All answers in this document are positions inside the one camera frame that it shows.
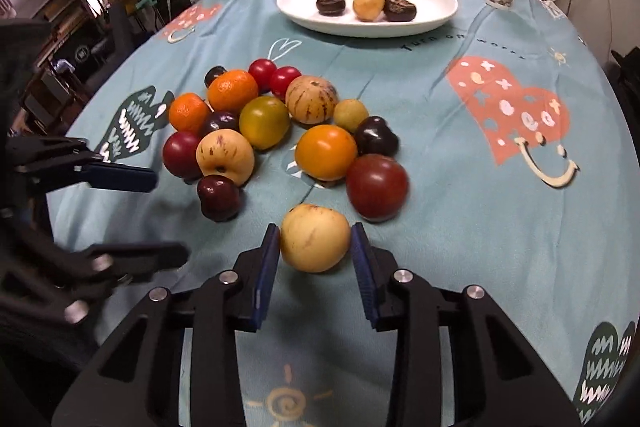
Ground yellow round fruit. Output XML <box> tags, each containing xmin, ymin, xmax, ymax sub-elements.
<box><xmin>353</xmin><ymin>0</ymin><xmax>386</xmax><ymax>22</ymax></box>

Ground green tomato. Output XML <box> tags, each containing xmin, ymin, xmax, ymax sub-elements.
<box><xmin>239</xmin><ymin>96</ymin><xmax>292</xmax><ymax>150</ymax></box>

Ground small tangerine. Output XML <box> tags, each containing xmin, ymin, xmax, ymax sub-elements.
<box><xmin>169</xmin><ymin>93</ymin><xmax>212</xmax><ymax>134</ymax></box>

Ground yellow-green round fruit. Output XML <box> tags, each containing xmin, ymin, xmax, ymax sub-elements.
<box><xmin>333</xmin><ymin>99</ymin><xmax>370</xmax><ymax>132</ymax></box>

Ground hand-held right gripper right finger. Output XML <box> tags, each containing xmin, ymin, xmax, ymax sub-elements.
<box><xmin>350</xmin><ymin>222</ymin><xmax>583</xmax><ymax>427</ymax></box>

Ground orange tomato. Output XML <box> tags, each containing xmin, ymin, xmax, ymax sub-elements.
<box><xmin>295</xmin><ymin>125</ymin><xmax>359</xmax><ymax>182</ymax></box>

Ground dark purple plum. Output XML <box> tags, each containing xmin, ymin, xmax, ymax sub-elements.
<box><xmin>201</xmin><ymin>110</ymin><xmax>241</xmax><ymax>138</ymax></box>
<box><xmin>354</xmin><ymin>116</ymin><xmax>400</xmax><ymax>158</ymax></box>

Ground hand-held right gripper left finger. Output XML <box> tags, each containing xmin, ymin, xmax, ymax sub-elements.
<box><xmin>51</xmin><ymin>223</ymin><xmax>281</xmax><ymax>427</ymax></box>

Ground plain yellow pepino melon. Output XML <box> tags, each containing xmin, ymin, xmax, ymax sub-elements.
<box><xmin>279</xmin><ymin>203</ymin><xmax>352</xmax><ymax>274</ymax></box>

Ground striped pepino melon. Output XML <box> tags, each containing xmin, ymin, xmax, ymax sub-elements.
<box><xmin>285</xmin><ymin>76</ymin><xmax>340</xmax><ymax>125</ymax></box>

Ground red cherry tomato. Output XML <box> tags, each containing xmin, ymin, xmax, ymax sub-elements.
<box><xmin>269</xmin><ymin>66</ymin><xmax>302</xmax><ymax>98</ymax></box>
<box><xmin>248</xmin><ymin>59</ymin><xmax>277</xmax><ymax>88</ymax></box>

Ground printed blue tablecloth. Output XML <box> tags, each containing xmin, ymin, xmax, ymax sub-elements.
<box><xmin>50</xmin><ymin>0</ymin><xmax>632</xmax><ymax>427</ymax></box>

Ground large tangerine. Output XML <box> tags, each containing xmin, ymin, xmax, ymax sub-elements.
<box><xmin>207</xmin><ymin>69</ymin><xmax>259</xmax><ymax>114</ymax></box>

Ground red plum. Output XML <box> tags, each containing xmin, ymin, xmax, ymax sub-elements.
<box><xmin>162</xmin><ymin>131</ymin><xmax>203</xmax><ymax>179</ymax></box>

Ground large dark red cherry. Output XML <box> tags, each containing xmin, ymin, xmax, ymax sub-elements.
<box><xmin>196</xmin><ymin>175</ymin><xmax>244</xmax><ymax>223</ymax></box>

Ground white oval plate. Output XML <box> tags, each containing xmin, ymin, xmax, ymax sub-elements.
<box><xmin>276</xmin><ymin>0</ymin><xmax>459</xmax><ymax>38</ymax></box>

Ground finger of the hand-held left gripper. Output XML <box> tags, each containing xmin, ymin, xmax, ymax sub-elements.
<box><xmin>7</xmin><ymin>136</ymin><xmax>159</xmax><ymax>196</ymax></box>
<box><xmin>0</xmin><ymin>212</ymin><xmax>190</xmax><ymax>327</ymax></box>

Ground dark red tomato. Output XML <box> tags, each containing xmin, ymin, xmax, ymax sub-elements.
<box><xmin>346</xmin><ymin>153</ymin><xmax>411</xmax><ymax>223</ymax></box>

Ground spotted yellow pepino melon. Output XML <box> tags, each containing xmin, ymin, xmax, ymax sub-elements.
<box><xmin>195</xmin><ymin>129</ymin><xmax>255</xmax><ymax>186</ymax></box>

